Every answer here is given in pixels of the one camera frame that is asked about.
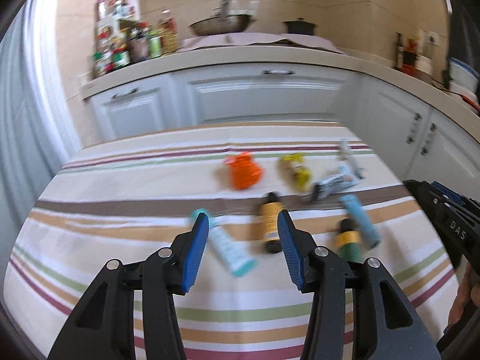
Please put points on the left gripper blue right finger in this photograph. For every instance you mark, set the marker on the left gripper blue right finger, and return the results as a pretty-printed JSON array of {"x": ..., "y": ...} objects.
[{"x": 294, "y": 260}]

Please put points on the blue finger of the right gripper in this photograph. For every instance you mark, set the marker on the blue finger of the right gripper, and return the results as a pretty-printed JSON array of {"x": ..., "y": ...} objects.
[{"x": 454, "y": 196}]

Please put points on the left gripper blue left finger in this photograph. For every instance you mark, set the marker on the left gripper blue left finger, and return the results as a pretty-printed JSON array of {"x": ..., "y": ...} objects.
[{"x": 192, "y": 253}]

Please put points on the amber bottle black cap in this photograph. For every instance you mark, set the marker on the amber bottle black cap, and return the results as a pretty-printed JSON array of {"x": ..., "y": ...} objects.
[{"x": 269, "y": 211}]

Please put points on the small white teal tube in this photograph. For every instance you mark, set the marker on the small white teal tube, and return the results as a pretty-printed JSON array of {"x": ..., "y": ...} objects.
[{"x": 234, "y": 257}]

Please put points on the green bottle yellow band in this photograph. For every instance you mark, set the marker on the green bottle yellow band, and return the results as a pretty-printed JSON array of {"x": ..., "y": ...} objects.
[{"x": 347, "y": 241}]

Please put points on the white blue snack packet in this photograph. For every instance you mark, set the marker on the white blue snack packet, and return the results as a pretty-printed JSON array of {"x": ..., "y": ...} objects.
[{"x": 335, "y": 183}]

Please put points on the light blue tube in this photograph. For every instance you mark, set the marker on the light blue tube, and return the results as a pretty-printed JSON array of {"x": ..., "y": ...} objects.
[{"x": 368, "y": 231}]

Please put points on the yellow wrapper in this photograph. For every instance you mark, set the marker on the yellow wrapper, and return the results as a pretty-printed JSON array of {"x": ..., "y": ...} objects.
[{"x": 295, "y": 167}]

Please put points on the small orange wrapper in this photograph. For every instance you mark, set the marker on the small orange wrapper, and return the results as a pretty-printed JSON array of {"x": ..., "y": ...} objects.
[{"x": 244, "y": 171}]

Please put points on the person's hand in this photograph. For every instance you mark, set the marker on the person's hand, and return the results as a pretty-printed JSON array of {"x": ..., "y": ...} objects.
[{"x": 465, "y": 293}]

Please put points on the striped tablecloth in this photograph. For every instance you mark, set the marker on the striped tablecloth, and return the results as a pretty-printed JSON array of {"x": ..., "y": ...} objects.
[{"x": 96, "y": 270}]

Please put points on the twisted white paper wrapper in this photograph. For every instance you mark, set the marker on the twisted white paper wrapper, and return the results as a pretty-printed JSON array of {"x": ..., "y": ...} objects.
[{"x": 347, "y": 154}]

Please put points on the stacked white bowls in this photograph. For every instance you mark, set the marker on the stacked white bowls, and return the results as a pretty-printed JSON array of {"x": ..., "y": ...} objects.
[{"x": 463, "y": 79}]

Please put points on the dark olive oil bottle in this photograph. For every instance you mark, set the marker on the dark olive oil bottle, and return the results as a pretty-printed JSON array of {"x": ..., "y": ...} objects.
[{"x": 399, "y": 59}]

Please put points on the white blender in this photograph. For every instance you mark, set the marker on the white blender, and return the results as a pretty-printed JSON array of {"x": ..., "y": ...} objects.
[{"x": 424, "y": 53}]

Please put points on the green label bottle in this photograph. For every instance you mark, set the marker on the green label bottle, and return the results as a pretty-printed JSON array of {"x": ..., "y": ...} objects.
[{"x": 154, "y": 39}]

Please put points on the paper covering stove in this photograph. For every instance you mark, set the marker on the paper covering stove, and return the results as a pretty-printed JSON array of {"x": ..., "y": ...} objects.
[{"x": 259, "y": 39}]

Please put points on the cooking oil bottle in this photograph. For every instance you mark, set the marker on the cooking oil bottle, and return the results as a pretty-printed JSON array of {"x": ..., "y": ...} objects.
[{"x": 168, "y": 33}]

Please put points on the black clay pot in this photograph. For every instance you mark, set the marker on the black clay pot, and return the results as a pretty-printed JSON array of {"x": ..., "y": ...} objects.
[{"x": 300, "y": 26}]

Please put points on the white spice rack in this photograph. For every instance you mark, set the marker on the white spice rack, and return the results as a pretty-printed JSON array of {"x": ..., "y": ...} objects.
[{"x": 111, "y": 45}]

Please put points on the metal wok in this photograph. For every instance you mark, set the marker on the metal wok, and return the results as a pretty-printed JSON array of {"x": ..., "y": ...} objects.
[{"x": 227, "y": 18}]

